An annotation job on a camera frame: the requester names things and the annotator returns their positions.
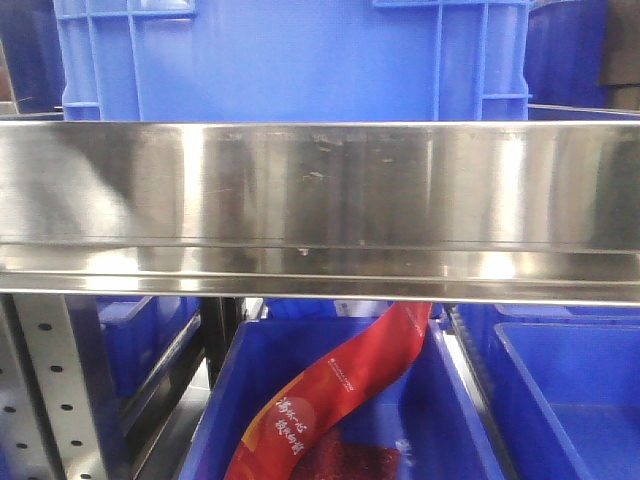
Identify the dark blue bin centre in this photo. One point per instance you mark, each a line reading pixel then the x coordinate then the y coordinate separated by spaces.
pixel 423 426

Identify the light blue plastic crate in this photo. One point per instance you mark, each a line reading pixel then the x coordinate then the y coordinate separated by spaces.
pixel 293 60

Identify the red printed package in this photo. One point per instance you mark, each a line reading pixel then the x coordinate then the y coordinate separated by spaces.
pixel 296 418

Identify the stainless steel shelf rail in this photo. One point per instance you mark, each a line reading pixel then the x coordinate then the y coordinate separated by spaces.
pixel 512 212

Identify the dark blue bin left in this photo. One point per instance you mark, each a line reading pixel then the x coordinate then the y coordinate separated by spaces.
pixel 137 330

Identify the dark blue bin right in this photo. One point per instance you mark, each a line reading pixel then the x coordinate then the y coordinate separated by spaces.
pixel 562 384

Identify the dark blue bin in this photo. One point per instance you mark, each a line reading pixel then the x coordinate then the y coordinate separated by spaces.
pixel 137 330
pixel 423 426
pixel 562 384

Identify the perforated steel shelf upright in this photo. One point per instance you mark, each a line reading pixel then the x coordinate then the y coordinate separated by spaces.
pixel 48 425

